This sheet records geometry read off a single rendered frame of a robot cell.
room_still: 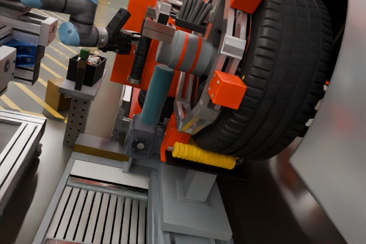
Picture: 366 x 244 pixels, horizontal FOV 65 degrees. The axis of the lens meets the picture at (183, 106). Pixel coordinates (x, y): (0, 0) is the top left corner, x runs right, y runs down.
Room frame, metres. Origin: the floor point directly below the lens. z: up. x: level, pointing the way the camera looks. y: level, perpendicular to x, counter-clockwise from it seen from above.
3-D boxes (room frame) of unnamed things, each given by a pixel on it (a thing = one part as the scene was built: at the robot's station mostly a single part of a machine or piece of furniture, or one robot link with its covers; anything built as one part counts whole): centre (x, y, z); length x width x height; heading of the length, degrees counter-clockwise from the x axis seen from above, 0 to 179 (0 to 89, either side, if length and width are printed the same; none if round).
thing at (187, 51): (1.06, 0.05, 0.85); 0.21 x 0.14 x 0.14; 103
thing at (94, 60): (1.46, 0.56, 0.51); 0.20 x 0.14 x 0.13; 5
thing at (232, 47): (1.08, -0.02, 0.85); 0.54 x 0.07 x 0.54; 13
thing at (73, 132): (1.51, 0.57, 0.21); 0.10 x 0.10 x 0.42; 13
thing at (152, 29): (0.87, 0.14, 0.93); 0.09 x 0.05 x 0.05; 103
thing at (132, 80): (0.86, 0.17, 0.83); 0.04 x 0.04 x 0.16
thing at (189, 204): (1.12, -0.18, 0.32); 0.40 x 0.30 x 0.28; 13
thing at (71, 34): (0.93, 0.41, 0.81); 0.11 x 0.08 x 0.09; 149
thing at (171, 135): (1.09, -0.05, 0.48); 0.16 x 0.12 x 0.17; 103
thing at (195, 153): (0.99, -0.14, 0.51); 0.29 x 0.06 x 0.06; 103
